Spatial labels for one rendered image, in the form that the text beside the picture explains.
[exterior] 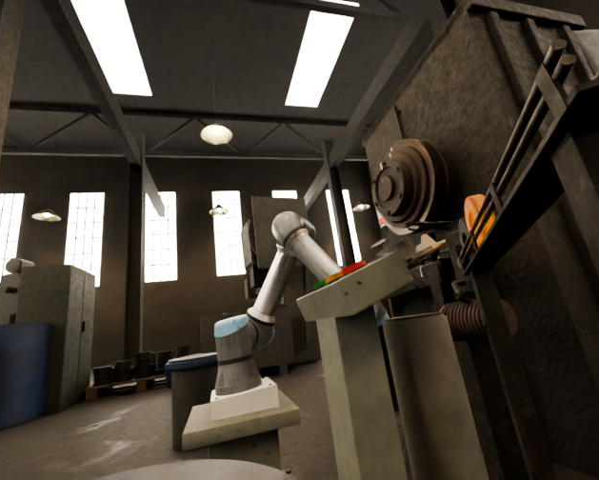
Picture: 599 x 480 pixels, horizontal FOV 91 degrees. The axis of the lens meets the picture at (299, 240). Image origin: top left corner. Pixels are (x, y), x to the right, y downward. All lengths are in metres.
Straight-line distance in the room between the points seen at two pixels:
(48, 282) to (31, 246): 8.98
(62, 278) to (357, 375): 3.87
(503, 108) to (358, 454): 1.25
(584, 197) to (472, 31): 1.29
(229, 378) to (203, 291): 10.29
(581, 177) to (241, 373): 0.92
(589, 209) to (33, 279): 4.26
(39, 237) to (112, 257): 2.37
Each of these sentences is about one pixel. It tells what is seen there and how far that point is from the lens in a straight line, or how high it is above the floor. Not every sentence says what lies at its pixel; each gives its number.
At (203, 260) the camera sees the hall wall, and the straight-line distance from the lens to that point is 11.49.
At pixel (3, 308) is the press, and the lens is 8.72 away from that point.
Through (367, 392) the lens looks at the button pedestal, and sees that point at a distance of 0.49.
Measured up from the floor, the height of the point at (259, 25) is 7.60.
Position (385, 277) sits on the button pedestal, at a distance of 0.43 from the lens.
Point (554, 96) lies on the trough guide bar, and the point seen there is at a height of 0.71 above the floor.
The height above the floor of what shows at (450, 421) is 0.35.
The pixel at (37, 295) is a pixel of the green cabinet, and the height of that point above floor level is 1.17.
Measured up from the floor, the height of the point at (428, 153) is 1.16.
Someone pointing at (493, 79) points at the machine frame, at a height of 1.33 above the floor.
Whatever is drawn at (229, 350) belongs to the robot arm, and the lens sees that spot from 1.03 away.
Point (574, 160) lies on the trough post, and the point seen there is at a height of 0.66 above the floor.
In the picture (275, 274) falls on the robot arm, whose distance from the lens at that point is 1.11.
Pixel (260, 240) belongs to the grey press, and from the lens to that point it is 3.91.
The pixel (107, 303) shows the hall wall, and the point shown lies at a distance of 11.84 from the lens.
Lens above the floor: 0.54
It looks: 16 degrees up
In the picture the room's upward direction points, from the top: 8 degrees counter-clockwise
